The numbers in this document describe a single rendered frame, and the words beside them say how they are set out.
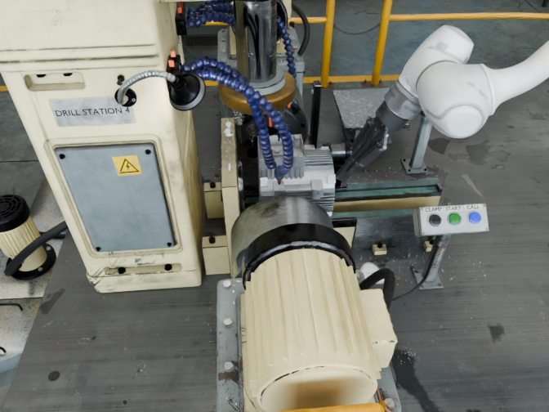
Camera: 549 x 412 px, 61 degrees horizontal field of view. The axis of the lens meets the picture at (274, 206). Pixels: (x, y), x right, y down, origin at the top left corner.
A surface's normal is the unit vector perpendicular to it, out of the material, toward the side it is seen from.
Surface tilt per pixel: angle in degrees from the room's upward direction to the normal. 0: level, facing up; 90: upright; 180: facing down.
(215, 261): 90
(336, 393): 90
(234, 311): 0
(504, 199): 0
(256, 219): 32
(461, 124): 90
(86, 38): 90
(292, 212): 6
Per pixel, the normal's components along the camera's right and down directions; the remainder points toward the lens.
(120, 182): 0.08, 0.69
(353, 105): 0.00, -0.73
